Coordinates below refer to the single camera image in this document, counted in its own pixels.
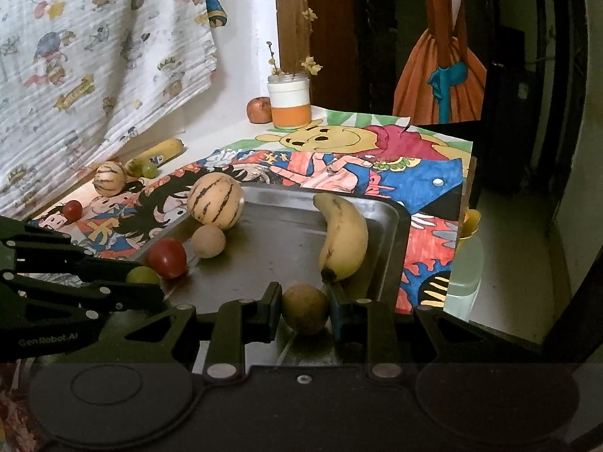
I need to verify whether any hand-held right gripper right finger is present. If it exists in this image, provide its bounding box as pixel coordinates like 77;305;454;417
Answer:
328;284;549;381

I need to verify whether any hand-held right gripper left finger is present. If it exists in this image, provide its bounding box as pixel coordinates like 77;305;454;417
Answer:
100;281;284;381

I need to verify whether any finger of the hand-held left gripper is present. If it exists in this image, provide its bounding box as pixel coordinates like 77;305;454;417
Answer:
0;215;137;278
0;268;167;314

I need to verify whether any brown round fruit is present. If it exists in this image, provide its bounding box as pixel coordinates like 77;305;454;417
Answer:
281;283;330;335

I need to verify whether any metal baking tray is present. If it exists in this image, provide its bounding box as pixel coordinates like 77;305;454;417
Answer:
126;183;412;368

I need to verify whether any stout yellow banana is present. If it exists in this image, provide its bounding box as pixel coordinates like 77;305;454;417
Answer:
313;191;369;284

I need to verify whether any pale striped yellow melon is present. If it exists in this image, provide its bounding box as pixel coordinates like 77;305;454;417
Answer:
93;161;127;196

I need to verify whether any tan round fruit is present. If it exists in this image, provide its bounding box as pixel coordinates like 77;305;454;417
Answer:
190;224;227;259

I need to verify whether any dark-striped yellow melon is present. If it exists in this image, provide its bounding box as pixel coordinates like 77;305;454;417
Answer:
187;172;245;231

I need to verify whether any slim yellow banana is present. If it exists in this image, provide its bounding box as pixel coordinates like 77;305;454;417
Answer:
123;137;185;175

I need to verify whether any cartoon printed tablecloth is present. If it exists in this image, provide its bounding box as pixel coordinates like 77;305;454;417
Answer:
26;148;460;314

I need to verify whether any pale green plastic container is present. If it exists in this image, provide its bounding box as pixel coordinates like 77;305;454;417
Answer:
445;235;485;315

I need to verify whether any yellow plastic cup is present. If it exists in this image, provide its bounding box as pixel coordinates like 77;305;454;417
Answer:
459;207;482;241

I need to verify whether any yellow bear drawing sheet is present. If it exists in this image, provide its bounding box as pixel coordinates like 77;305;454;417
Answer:
254;107;474;184

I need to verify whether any white printed blanket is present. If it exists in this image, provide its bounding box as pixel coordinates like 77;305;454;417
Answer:
0;0;233;220

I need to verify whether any red apple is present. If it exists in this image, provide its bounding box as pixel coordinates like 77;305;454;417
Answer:
246;96;273;124

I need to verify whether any white and orange jar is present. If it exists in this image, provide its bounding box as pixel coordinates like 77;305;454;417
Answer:
266;71;312;129

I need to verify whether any yellow flower twig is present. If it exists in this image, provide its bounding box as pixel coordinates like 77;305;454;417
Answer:
266;8;324;79

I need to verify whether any dark cabinet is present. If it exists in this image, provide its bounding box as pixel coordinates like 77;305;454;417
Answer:
485;27;534;195

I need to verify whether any wall poster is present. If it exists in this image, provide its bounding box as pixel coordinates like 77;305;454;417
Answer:
392;0;488;126

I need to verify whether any wooden door frame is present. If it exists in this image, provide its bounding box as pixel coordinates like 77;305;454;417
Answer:
273;0;360;110

